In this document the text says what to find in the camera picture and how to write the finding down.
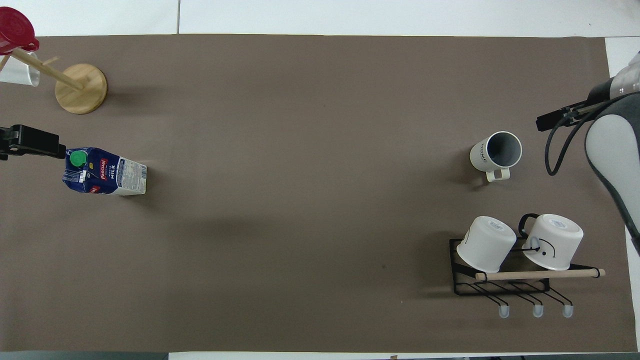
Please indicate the white mug with grey inside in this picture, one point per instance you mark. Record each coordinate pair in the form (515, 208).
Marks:
(481, 154)

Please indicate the blue and white milk carton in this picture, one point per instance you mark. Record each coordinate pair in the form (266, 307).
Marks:
(112, 175)

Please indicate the white plastic cup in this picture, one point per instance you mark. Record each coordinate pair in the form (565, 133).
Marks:
(20, 74)

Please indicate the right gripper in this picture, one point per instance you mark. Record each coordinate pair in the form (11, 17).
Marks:
(601, 91)

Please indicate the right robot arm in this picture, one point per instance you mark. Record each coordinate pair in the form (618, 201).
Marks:
(612, 145)

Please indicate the red plastic cup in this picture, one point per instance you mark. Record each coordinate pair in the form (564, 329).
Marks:
(15, 27)

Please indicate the wooden mug tree stand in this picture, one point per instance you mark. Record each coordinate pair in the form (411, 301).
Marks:
(82, 92)

